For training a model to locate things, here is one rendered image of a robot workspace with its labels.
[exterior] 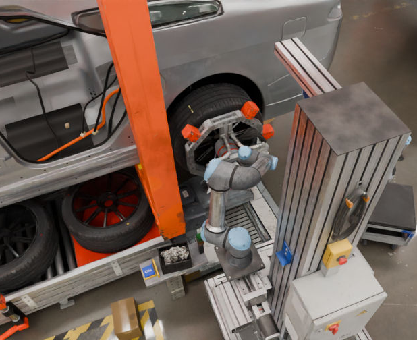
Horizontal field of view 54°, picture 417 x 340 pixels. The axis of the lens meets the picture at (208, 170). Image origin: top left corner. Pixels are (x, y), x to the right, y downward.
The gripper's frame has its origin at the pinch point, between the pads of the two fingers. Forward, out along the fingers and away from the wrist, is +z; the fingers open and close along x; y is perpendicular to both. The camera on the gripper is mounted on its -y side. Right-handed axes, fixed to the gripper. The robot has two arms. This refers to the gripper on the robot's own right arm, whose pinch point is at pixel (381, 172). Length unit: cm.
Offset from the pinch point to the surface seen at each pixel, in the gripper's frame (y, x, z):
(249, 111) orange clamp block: 53, -70, -10
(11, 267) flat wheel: 222, -73, 61
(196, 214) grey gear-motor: 97, -55, 63
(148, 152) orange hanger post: 128, -50, -36
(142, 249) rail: 141, -49, 67
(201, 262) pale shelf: 112, -18, 56
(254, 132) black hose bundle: 55, -59, -2
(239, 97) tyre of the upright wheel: 52, -84, -9
